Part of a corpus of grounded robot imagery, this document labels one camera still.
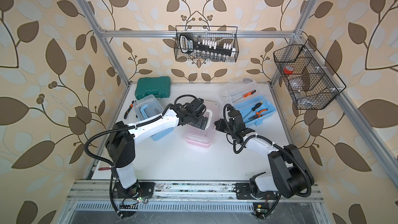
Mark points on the light blue toolbox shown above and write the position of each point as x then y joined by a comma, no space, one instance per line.
233,90

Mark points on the blue clear-lid toolbox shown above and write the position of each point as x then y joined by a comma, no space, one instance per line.
147,107

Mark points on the black wire basket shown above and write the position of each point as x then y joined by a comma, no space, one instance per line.
315,82
221,34

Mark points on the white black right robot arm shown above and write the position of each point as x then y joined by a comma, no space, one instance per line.
289,176

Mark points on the black wire basket right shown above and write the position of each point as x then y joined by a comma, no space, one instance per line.
315,82

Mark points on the red tape roll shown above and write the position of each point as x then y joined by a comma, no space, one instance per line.
288,70

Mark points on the black yellow long screwdriver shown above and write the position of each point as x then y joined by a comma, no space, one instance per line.
253,109

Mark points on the aluminium frame post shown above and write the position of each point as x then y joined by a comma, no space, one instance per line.
90,17

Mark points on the black wire basket centre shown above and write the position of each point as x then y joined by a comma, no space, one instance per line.
221,34

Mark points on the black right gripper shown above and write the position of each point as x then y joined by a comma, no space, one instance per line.
219,126

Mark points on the green plastic tool case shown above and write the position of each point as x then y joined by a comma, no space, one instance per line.
159,87

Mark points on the orange black cutting pliers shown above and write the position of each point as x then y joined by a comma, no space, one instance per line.
129,109

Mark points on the pink toolbox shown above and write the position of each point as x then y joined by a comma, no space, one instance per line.
199,137

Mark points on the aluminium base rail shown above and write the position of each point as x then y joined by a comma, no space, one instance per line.
171,196

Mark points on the orange handled flat screwdriver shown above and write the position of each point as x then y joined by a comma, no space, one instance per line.
245,95

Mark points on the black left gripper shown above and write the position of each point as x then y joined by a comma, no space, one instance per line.
200,125

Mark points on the orange black needle-nose pliers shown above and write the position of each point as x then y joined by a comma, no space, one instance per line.
258,114

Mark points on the black socket wrench set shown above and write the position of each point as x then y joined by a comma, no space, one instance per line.
187,45

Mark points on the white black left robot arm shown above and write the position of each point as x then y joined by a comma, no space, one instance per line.
122,139

